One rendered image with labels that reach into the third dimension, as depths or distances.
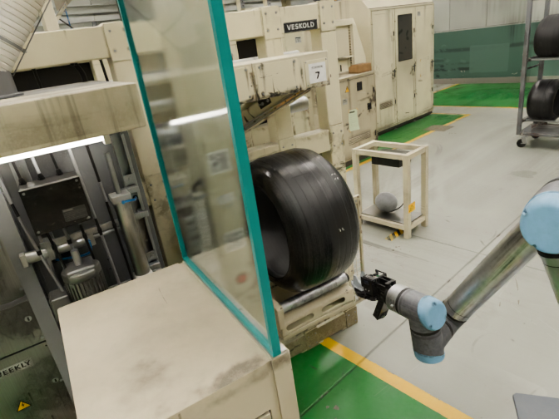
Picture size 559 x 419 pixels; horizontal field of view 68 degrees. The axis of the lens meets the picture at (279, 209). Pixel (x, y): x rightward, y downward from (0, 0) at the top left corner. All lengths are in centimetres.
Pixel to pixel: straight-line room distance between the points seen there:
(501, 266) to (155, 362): 91
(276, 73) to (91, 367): 125
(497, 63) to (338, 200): 1149
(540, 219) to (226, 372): 71
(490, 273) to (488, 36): 1174
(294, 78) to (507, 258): 107
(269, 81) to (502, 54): 1125
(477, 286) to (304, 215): 57
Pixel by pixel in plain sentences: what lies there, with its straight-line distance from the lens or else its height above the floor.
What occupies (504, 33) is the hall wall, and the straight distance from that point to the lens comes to 1271.
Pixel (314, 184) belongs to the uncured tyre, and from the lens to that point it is 146.
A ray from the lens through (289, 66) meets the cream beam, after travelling 179.
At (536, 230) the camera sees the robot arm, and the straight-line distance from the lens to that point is 101.
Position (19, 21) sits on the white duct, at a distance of 153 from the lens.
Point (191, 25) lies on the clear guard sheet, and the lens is 76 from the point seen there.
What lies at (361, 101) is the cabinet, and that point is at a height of 87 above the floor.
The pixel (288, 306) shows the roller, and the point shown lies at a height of 91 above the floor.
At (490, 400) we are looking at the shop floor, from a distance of 259.
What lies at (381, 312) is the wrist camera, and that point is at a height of 97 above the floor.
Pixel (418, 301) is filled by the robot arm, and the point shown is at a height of 110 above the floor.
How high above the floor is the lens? 186
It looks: 22 degrees down
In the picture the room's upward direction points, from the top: 8 degrees counter-clockwise
